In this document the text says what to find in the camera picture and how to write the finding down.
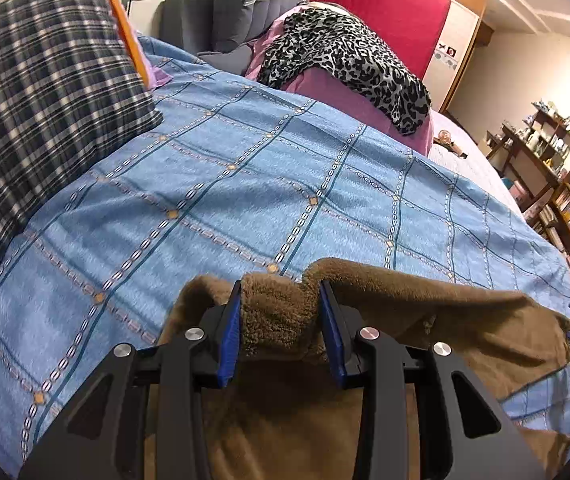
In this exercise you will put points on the dark plaid pillow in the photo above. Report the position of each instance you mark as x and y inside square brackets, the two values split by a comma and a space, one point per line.
[70, 95]

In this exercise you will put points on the pink purple blanket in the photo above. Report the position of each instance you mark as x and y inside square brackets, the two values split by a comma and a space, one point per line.
[319, 85]

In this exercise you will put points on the blue patterned bedspread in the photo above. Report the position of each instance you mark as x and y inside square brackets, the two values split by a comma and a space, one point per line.
[237, 178]

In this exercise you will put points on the red padded headboard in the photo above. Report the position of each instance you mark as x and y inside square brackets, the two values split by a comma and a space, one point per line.
[411, 28]

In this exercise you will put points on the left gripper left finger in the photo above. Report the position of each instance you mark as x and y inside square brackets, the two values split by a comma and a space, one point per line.
[141, 409]

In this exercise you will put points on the dark wooden desk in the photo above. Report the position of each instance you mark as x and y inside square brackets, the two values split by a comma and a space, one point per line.
[529, 179]

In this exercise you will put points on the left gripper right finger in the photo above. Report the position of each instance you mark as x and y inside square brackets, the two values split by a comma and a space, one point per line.
[463, 432]

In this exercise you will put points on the leopard print cloth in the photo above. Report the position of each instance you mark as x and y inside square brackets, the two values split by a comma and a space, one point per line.
[342, 45]

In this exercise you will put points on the orange pink pillow edge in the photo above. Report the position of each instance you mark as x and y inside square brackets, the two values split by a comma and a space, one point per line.
[153, 77]

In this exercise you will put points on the grey tufted cushion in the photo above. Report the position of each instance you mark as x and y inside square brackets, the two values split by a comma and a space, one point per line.
[220, 32]

